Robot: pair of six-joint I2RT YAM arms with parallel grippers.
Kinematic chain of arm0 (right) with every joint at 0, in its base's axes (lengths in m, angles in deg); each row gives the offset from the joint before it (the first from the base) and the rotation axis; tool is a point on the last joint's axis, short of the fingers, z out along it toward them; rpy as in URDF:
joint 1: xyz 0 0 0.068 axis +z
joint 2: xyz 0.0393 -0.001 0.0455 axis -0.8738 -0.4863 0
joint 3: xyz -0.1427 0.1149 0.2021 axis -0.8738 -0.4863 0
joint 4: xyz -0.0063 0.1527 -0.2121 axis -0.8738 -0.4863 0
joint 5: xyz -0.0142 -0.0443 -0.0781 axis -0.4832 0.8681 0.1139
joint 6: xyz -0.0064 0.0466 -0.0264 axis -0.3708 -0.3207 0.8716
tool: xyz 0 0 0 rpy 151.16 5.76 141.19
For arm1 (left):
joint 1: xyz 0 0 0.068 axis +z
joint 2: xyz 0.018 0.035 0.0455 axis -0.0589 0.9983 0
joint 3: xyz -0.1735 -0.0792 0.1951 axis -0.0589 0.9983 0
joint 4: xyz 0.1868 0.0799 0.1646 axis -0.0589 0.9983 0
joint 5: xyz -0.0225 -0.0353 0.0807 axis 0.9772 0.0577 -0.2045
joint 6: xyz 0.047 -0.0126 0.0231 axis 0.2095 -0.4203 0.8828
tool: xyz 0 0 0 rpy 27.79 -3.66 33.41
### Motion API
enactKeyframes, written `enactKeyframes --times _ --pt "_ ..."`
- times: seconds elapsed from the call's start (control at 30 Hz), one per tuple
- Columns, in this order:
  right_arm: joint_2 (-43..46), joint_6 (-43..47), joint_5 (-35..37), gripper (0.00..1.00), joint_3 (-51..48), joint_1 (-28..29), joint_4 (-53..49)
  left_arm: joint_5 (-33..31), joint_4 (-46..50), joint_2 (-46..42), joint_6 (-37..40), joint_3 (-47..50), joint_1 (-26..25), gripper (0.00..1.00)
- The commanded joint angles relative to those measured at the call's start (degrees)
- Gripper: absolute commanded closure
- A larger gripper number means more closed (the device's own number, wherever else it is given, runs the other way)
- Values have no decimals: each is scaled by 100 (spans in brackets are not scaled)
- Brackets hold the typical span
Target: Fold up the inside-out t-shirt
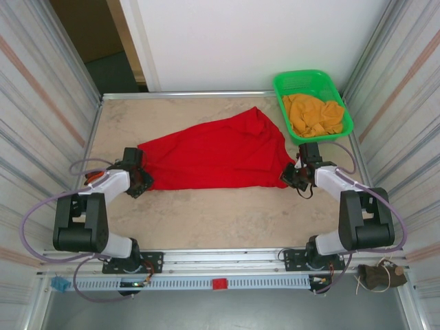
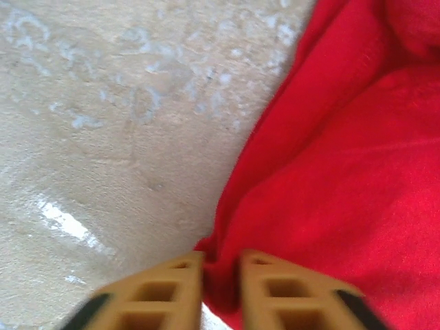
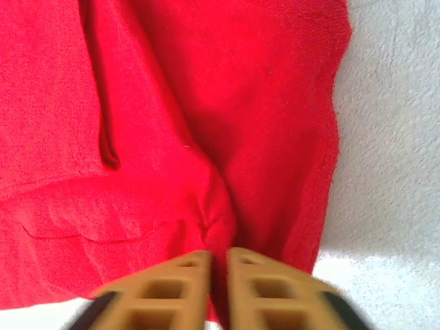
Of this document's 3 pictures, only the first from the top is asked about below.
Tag red t-shirt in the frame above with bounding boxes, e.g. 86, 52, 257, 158
137, 106, 297, 192

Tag orange-handled pliers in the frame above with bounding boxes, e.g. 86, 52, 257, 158
84, 168, 106, 186

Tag white slotted cable duct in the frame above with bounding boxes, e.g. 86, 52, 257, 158
74, 276, 312, 290

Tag small black controller board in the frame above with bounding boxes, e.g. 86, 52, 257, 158
119, 278, 152, 289
310, 274, 333, 289

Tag beige door frame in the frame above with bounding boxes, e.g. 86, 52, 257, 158
105, 0, 149, 93

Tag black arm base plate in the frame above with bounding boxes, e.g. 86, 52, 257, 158
102, 252, 164, 275
283, 247, 346, 272

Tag brown cloth bag with string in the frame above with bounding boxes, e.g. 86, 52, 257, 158
355, 257, 409, 294

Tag mustard yellow cloth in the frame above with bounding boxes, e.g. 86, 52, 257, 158
281, 93, 346, 138

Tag aluminium mounting rail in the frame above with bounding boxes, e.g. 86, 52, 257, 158
37, 244, 410, 276

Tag green plastic basket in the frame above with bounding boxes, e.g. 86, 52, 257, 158
272, 69, 355, 145

